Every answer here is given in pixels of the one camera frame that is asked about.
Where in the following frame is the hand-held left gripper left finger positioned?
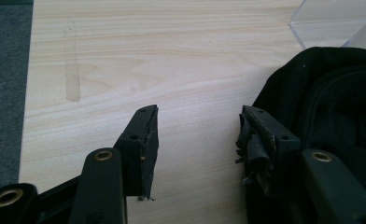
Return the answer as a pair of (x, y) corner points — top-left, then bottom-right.
(113, 104), (160, 202)

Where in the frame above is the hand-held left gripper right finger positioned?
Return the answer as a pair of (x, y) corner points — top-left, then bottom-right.
(234, 105), (302, 198)

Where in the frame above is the black cloth garment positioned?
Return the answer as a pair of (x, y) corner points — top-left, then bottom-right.
(245, 46), (366, 224)

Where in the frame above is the clear plastic container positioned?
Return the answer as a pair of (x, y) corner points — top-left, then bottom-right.
(289, 0), (366, 55)

